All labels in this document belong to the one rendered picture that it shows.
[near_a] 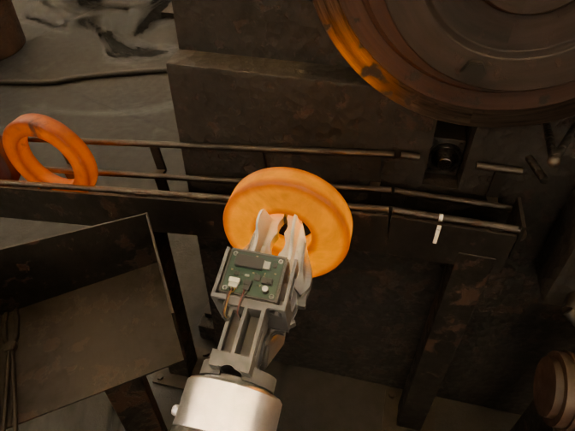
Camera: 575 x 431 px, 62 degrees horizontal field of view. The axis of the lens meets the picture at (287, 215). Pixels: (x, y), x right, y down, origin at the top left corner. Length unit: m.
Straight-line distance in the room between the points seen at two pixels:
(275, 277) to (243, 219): 0.13
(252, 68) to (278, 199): 0.33
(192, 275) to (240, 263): 1.18
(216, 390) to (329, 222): 0.22
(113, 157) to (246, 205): 1.70
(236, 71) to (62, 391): 0.54
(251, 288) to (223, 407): 0.10
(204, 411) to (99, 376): 0.35
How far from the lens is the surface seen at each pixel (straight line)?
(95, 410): 1.44
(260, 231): 0.51
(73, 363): 0.79
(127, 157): 2.20
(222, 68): 0.82
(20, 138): 1.02
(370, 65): 0.65
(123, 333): 0.78
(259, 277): 0.45
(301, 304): 0.51
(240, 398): 0.43
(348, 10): 0.61
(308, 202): 0.52
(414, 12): 0.53
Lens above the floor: 1.22
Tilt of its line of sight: 43 degrees down
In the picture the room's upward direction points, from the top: straight up
